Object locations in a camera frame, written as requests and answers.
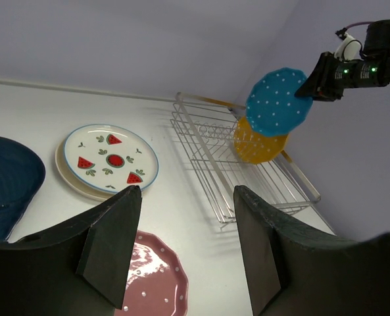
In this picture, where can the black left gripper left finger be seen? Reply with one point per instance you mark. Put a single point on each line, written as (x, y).
(77, 267)

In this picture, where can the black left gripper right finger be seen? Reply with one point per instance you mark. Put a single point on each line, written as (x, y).
(293, 268)

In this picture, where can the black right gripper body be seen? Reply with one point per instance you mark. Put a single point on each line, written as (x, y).
(331, 76)

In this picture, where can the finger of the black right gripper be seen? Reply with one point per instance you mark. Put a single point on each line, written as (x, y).
(308, 88)

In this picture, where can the blue polka dot plate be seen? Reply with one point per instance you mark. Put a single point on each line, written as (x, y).
(272, 109)

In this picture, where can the yellow polka dot plate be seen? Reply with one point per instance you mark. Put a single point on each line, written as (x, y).
(254, 148)

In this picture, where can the pink polka dot plate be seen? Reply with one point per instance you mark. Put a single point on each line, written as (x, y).
(157, 284)

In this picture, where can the cream pink branch plate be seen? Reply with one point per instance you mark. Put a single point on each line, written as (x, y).
(72, 181)

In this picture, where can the white watermelon pattern plate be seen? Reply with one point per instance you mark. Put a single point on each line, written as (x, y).
(109, 158)

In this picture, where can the dark blue leaf-shaped plate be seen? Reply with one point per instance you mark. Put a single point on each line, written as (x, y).
(22, 174)

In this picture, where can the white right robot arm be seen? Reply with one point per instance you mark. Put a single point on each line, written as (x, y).
(375, 40)

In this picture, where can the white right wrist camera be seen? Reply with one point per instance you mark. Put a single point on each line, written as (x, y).
(349, 47)

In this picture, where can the metal wire dish rack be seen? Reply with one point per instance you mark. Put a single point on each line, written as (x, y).
(206, 127)

